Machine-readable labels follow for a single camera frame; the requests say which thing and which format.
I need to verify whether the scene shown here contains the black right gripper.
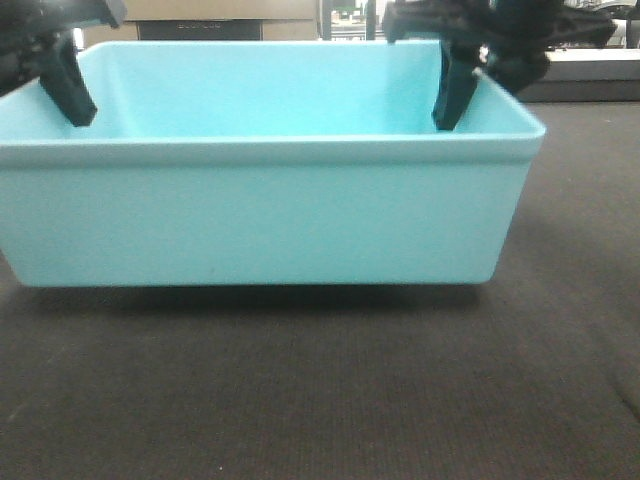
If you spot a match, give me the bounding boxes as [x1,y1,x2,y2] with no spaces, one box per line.
[383,1,616,131]

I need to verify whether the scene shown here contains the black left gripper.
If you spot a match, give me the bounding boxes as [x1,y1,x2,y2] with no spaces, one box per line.
[1,0,126,127]

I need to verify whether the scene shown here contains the light blue plastic bin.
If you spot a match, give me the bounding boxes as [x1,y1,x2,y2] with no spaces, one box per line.
[1,41,545,287]

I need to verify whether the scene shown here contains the dark conveyor belt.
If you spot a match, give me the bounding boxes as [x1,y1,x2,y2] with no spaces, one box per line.
[1,102,639,479]

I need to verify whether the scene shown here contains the beige cabinet in background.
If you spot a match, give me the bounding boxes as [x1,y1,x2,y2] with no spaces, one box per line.
[82,0,320,47]

